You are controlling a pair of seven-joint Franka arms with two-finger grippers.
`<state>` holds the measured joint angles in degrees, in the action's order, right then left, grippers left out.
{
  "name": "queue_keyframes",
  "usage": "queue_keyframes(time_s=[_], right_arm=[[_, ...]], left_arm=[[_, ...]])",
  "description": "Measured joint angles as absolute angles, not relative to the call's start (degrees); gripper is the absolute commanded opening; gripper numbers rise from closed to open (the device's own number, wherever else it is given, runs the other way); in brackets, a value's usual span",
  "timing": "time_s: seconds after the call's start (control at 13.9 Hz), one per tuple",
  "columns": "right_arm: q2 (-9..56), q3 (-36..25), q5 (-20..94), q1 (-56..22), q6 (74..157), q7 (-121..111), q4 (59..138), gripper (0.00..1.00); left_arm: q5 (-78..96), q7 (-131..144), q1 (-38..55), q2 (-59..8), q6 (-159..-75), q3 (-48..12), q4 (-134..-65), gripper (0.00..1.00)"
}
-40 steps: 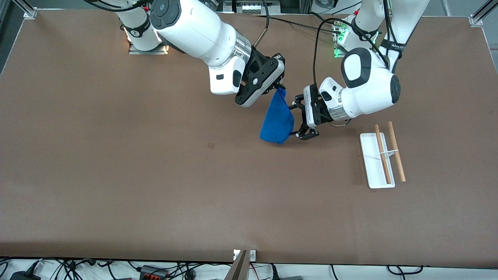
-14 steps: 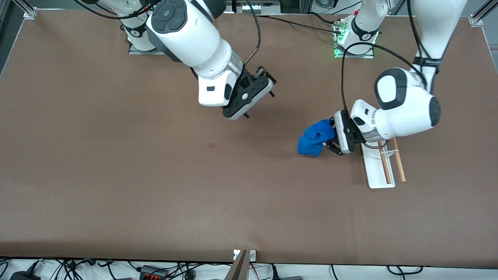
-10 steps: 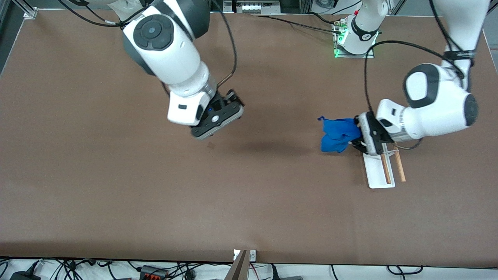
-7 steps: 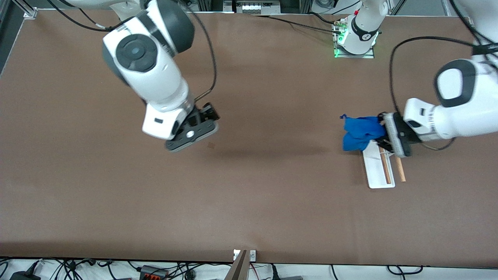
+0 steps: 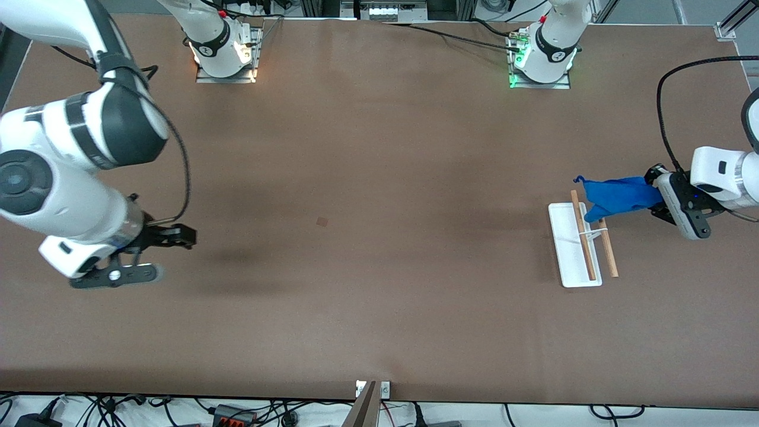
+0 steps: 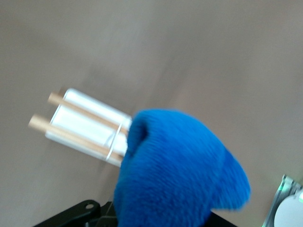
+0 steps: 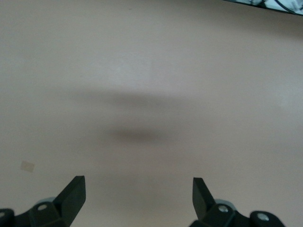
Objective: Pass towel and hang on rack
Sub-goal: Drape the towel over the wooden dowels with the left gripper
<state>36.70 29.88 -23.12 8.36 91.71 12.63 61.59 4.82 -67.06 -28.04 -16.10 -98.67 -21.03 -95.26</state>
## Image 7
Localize small brown tape square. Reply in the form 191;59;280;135
21;160;36;174

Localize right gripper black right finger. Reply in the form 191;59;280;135
189;177;284;227

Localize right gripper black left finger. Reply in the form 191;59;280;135
0;175;86;227

